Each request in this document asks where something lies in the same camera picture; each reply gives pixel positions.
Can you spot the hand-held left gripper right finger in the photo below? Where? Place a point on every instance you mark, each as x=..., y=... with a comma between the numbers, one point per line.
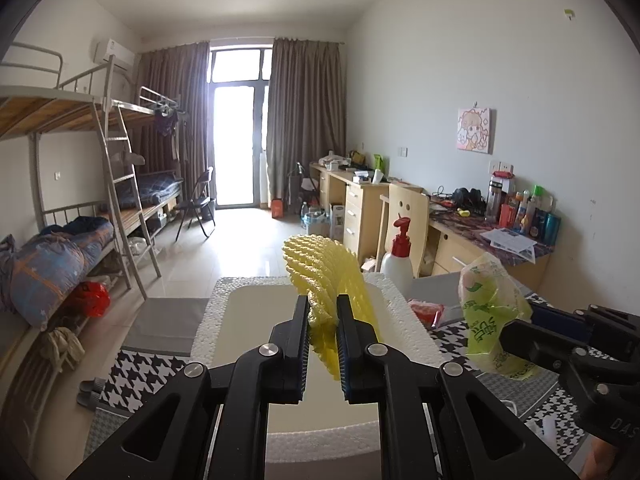
x=345, y=360

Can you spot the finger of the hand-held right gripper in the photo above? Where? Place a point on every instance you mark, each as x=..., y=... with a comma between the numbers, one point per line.
x=555, y=320
x=530, y=342

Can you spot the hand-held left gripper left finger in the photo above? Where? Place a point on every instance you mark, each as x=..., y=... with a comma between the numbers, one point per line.
x=297, y=355

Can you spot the yellow-green plastic bag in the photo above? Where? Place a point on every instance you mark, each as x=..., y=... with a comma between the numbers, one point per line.
x=487, y=310

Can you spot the white foam box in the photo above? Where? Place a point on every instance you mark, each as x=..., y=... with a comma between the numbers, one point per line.
x=250, y=320

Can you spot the yellow foam fruit net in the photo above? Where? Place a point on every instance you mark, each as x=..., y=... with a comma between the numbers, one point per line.
x=325, y=270

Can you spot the white printed papers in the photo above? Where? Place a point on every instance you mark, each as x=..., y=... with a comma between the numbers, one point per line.
x=510, y=242

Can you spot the red snack packet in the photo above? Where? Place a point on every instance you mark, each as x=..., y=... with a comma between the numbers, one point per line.
x=425, y=310

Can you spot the row of toiletry bottles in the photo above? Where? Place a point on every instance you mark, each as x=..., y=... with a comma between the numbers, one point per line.
x=525, y=215

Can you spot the white pump bottle red pump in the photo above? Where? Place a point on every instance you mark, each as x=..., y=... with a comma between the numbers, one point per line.
x=397, y=260

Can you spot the wooden desk patterned top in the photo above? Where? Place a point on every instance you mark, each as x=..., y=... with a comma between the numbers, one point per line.
x=460, y=250

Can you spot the grey floor bin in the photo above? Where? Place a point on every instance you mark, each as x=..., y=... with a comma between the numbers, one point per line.
x=315, y=220

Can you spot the white floor box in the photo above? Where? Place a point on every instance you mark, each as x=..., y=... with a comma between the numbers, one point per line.
x=337, y=222

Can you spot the wooden chair smiley cutout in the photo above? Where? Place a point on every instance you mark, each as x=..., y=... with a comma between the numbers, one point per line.
x=405, y=225

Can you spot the orange floor box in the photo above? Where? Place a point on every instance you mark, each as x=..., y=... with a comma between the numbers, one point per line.
x=277, y=207

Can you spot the black headphones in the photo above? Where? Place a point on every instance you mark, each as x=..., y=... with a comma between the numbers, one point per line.
x=467, y=197

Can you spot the wooden desk with drawers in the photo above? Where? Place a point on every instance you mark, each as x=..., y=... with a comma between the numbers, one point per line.
x=367, y=210

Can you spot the black white houndstooth tablecloth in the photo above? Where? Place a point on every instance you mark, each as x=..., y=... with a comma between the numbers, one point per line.
x=145, y=372

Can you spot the black trolley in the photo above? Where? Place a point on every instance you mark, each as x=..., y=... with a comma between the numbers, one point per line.
x=302, y=182

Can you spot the black folding chair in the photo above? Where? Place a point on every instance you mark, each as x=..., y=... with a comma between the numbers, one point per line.
x=197, y=200

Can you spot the pile of desk items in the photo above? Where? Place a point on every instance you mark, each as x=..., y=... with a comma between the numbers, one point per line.
x=337, y=160

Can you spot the grey slipper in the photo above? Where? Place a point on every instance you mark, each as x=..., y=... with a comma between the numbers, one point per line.
x=94, y=385
x=89, y=399

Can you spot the red plastic bag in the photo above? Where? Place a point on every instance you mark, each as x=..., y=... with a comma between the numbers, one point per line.
x=90, y=300

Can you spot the dark blue mattress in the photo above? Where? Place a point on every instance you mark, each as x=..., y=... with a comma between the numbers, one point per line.
x=150, y=187

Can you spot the glass balcony door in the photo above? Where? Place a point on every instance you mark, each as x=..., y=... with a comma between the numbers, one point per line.
x=240, y=135

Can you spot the beige cloth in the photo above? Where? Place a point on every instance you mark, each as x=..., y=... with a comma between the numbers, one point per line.
x=62, y=347

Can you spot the brown curtain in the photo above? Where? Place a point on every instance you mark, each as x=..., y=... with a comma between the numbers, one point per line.
x=190, y=110
x=305, y=110

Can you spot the grey cloth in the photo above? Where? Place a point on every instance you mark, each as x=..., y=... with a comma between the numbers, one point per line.
x=130, y=158

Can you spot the blue orange plaid quilt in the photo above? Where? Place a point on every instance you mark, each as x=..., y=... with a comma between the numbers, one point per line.
x=50, y=265

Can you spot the dark hanging clothes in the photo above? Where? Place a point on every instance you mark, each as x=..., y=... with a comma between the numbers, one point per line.
x=166, y=121

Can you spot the grey metal bed ladder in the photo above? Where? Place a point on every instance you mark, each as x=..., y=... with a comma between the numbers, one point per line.
x=112, y=160

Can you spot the grey metal bunk bed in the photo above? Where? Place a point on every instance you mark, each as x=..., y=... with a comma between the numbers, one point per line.
x=30, y=105
x=150, y=117

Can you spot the white air conditioner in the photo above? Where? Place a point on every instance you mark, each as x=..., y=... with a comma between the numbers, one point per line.
x=112, y=52

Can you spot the white double wall socket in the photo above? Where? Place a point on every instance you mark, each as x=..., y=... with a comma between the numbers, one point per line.
x=500, y=165

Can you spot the pink cartoon wall picture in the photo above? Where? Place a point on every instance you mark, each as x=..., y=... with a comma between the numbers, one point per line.
x=475, y=130

